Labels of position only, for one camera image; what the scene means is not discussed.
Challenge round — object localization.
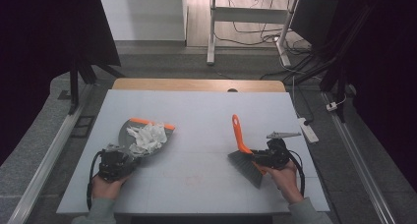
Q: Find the orange-handled grey brush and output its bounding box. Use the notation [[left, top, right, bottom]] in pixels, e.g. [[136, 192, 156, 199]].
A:
[[227, 114, 268, 190]]

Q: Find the white metal table frame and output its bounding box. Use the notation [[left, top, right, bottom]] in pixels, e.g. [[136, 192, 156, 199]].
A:
[[206, 0, 300, 69]]

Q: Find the grey dustpan with orange edge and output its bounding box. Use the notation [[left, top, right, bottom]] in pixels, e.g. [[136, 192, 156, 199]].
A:
[[117, 117, 176, 159]]

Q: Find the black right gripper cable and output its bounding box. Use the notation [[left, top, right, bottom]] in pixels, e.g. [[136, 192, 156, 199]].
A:
[[287, 149, 307, 197]]

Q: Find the aluminium floor rail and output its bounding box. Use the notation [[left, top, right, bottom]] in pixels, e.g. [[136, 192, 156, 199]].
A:
[[6, 83, 95, 224], [320, 91, 398, 224]]

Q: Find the black curtain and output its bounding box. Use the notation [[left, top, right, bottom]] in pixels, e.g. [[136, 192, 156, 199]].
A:
[[0, 0, 123, 168], [290, 0, 417, 193]]

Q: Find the person's right hand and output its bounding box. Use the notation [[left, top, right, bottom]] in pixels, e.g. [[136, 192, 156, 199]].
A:
[[261, 159, 305, 205]]

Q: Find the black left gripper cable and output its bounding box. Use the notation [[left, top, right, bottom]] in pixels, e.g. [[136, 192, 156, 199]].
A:
[[86, 150, 103, 211]]

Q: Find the white power strip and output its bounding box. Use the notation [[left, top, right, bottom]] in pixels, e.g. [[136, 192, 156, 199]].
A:
[[297, 117, 320, 144]]

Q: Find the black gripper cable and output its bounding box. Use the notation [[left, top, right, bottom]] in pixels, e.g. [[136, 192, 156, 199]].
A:
[[287, 149, 307, 197], [86, 150, 103, 211]]

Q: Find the black metal stand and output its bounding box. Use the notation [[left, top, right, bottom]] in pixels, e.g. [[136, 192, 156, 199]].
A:
[[67, 56, 126, 116], [318, 1, 378, 124]]

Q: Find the large white tissue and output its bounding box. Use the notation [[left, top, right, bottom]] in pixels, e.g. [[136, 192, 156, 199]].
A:
[[126, 122, 168, 156]]

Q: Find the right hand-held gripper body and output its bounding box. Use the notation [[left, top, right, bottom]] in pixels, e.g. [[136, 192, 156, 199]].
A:
[[260, 131, 303, 171]]

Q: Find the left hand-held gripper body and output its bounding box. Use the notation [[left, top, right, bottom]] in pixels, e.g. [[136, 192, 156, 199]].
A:
[[97, 143, 132, 183]]

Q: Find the person's left hand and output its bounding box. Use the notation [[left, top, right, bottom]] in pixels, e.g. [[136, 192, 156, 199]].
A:
[[90, 174, 131, 201]]

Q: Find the wooden desk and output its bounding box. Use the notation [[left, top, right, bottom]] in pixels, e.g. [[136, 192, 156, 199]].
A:
[[111, 78, 287, 93]]

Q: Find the tangle of black floor cables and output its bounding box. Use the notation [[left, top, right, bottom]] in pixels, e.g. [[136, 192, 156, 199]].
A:
[[214, 0, 314, 56]]

